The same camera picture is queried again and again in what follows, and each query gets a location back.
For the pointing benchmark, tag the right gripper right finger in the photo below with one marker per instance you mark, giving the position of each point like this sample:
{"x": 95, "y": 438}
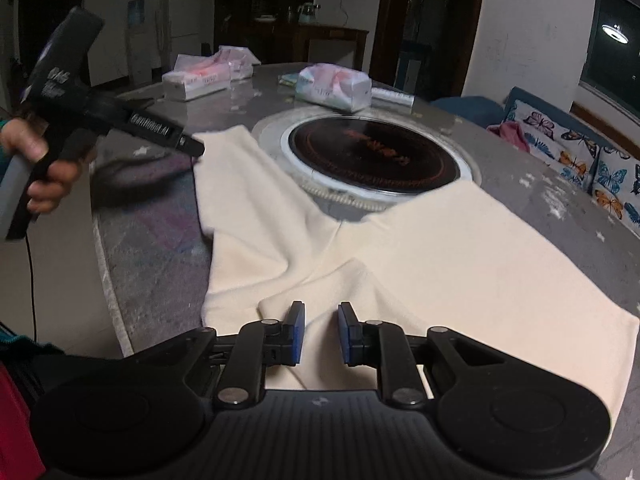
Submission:
{"x": 384, "y": 347}

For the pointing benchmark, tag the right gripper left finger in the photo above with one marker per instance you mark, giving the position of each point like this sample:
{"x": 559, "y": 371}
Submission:
{"x": 245, "y": 357}

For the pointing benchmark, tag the cream white garment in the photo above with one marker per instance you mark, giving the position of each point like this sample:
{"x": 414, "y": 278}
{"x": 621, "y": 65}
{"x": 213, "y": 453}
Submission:
{"x": 454, "y": 257}

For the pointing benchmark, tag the water dispenser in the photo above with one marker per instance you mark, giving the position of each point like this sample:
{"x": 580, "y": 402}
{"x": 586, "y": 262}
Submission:
{"x": 137, "y": 44}

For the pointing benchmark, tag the white pink tissue box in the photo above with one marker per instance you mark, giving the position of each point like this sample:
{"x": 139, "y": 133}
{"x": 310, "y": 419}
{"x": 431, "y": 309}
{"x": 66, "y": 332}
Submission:
{"x": 194, "y": 77}

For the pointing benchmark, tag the white refrigerator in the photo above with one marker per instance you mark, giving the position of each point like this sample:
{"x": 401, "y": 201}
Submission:
{"x": 183, "y": 18}

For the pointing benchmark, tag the crumpled pink white tissue bag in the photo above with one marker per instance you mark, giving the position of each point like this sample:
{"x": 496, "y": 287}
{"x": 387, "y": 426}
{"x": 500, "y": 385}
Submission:
{"x": 240, "y": 59}

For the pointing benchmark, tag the round black induction cooktop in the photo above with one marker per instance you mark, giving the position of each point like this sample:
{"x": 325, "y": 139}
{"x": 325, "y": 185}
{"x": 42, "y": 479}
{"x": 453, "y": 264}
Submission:
{"x": 373, "y": 155}

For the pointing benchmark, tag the small colourful card pack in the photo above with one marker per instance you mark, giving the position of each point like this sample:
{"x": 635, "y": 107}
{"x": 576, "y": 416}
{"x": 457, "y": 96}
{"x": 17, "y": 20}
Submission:
{"x": 289, "y": 80}

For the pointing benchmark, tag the white remote control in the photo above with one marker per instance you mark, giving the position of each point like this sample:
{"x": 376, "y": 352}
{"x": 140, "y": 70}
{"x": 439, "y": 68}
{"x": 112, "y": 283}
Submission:
{"x": 382, "y": 97}

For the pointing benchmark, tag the pink cloth on sofa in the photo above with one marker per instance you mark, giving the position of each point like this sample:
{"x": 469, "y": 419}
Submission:
{"x": 512, "y": 133}

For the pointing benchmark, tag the dark wooden sideboard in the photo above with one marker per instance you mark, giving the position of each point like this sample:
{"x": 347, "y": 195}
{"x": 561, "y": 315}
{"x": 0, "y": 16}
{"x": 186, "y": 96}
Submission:
{"x": 315, "y": 43}

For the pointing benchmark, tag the pastel soft tissue pack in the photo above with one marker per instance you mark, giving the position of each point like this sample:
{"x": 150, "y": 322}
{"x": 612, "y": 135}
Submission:
{"x": 334, "y": 86}

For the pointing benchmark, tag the blue sofa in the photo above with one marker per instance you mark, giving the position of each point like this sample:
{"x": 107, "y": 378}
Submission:
{"x": 484, "y": 112}

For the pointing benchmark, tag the kettle on sideboard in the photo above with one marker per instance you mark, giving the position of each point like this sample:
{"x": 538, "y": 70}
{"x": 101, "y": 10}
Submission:
{"x": 307, "y": 13}

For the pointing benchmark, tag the left butterfly pillow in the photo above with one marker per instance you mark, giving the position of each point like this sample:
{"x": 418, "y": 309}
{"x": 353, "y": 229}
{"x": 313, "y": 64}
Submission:
{"x": 569, "y": 153}

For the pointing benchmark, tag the butterfly pillow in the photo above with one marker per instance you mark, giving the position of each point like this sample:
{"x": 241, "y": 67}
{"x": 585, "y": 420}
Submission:
{"x": 615, "y": 186}
{"x": 569, "y": 153}

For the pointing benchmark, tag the right butterfly pillow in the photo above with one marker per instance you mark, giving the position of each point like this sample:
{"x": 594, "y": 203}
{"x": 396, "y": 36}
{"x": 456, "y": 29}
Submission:
{"x": 615, "y": 186}

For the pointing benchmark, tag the dark window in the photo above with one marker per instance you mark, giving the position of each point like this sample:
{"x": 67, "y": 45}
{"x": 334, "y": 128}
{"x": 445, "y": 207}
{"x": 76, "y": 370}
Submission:
{"x": 612, "y": 65}

